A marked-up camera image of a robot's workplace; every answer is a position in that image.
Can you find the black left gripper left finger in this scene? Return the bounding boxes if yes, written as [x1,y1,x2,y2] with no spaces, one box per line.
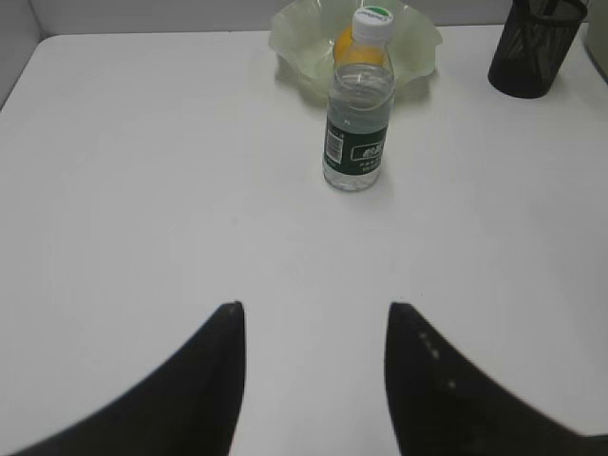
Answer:
[20,301,246,455]

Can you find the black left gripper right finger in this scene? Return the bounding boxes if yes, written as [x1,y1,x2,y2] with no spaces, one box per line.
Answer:
[387,302,607,455]

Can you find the clear water bottle green label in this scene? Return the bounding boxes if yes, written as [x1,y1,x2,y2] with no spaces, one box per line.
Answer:
[323,7,395,192]

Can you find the yellow mango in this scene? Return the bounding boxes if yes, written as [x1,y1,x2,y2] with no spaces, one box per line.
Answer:
[333,26,385,67]

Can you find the black mesh pen holder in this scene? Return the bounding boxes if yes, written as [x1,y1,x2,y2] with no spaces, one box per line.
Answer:
[487,0,588,99]

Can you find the pale green wavy glass plate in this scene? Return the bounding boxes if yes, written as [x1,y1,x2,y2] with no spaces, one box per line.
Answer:
[269,1,443,100]

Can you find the pale green woven plastic basket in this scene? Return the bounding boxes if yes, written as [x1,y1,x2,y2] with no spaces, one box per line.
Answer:
[585,21,607,81]

